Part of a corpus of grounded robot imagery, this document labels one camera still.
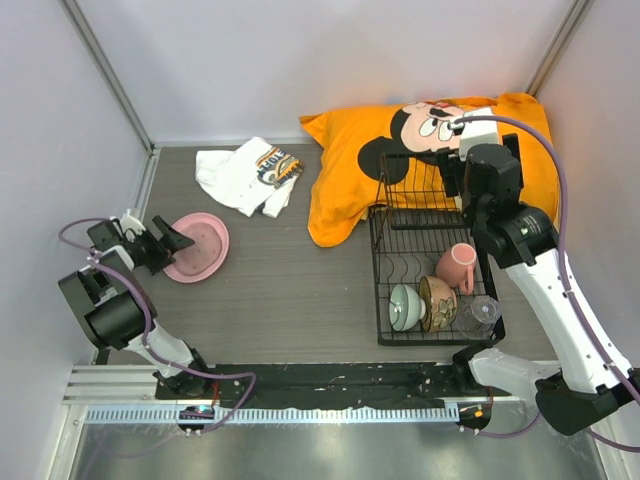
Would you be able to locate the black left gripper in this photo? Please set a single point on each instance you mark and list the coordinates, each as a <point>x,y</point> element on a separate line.
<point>168,244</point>

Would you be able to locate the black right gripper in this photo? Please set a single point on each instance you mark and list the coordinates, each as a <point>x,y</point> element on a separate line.
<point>452,168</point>

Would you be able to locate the pink plate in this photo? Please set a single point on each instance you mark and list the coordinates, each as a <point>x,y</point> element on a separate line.
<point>207,254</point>

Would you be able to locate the brown floral bowl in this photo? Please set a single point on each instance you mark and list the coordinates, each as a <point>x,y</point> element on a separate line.
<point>441,304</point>

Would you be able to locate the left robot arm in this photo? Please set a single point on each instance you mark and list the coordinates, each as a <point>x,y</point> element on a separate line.
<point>112,308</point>

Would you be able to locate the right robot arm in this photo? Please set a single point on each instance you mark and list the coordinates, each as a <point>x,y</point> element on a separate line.
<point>593,379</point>

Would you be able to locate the white printed t-shirt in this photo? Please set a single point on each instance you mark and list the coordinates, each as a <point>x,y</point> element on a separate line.
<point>256,177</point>

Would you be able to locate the orange Mickey Mouse pillow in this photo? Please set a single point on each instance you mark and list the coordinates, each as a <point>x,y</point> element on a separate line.
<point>353,140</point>

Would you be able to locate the pink mug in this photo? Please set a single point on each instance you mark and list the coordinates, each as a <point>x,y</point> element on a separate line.
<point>457,267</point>

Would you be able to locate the clear glass cup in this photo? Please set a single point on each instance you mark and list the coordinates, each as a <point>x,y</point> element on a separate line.
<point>477,317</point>

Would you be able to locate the light green bowl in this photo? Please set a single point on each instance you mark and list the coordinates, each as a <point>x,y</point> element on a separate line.
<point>406,308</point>

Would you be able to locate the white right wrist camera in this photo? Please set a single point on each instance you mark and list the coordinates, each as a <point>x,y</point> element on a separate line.
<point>476,132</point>

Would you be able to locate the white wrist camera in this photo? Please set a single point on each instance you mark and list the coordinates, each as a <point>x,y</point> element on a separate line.
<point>129,222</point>
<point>476,132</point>

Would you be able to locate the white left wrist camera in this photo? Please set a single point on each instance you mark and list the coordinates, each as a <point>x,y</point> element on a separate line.
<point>129,222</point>

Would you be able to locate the aluminium frame rail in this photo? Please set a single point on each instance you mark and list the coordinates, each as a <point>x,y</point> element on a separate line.
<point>81,24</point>

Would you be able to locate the black wire dish rack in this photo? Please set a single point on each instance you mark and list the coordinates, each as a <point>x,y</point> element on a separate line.
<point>412,223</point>

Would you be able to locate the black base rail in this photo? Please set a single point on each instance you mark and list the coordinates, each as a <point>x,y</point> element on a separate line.
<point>339,386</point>

